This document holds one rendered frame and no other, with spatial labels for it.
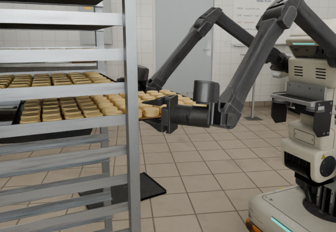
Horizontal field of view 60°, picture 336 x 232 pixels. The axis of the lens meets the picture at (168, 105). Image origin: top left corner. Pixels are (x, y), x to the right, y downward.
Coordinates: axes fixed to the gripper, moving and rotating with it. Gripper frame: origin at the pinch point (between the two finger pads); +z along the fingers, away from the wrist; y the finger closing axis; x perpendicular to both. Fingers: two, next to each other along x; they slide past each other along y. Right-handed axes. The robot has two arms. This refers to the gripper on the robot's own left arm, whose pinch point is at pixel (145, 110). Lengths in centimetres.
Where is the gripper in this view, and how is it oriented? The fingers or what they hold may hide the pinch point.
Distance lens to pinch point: 86.4
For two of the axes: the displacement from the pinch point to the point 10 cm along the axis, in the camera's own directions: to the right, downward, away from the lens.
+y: 0.0, 9.7, 2.2
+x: 3.7, -2.1, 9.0
